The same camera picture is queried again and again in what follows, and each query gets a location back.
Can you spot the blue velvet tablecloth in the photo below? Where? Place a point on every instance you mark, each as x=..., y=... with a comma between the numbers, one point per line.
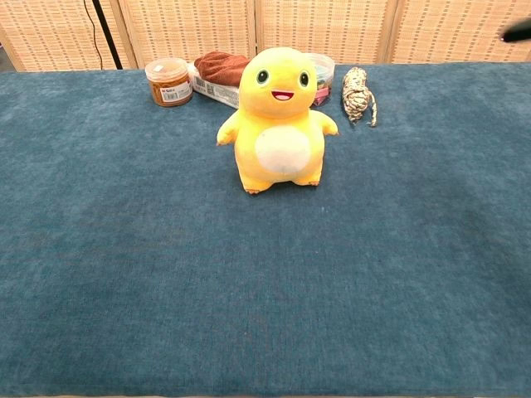
x=265, y=269

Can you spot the black stand pole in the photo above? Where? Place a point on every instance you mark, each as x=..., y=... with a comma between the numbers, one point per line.
x=108, y=37

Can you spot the woven bamboo screen panel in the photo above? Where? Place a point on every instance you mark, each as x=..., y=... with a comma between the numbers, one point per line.
x=186, y=25
x=50, y=29
x=456, y=29
x=327, y=25

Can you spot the brown folded towel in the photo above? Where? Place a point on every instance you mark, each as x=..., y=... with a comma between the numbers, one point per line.
x=220, y=68

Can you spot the white barcode cardboard box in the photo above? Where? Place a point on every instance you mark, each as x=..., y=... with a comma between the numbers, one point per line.
x=215, y=92

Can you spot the clear jar of rubber bands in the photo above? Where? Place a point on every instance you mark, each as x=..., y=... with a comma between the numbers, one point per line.
x=168, y=85

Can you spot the clear tub of coloured clips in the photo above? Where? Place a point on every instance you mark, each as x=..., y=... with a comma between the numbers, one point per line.
x=324, y=79

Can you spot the yellow plush toy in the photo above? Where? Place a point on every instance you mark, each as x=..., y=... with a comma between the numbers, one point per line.
x=274, y=120

